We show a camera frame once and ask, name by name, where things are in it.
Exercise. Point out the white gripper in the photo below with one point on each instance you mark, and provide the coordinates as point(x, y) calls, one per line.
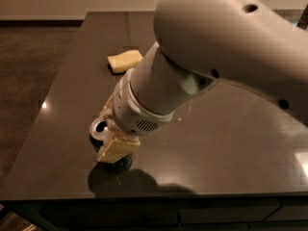
point(131, 113)

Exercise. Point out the green soda can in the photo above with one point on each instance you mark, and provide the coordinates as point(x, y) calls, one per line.
point(114, 154)

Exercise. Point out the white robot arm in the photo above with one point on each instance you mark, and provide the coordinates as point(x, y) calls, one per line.
point(200, 43)

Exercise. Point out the yellow sponge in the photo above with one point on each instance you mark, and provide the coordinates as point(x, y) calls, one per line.
point(122, 62)

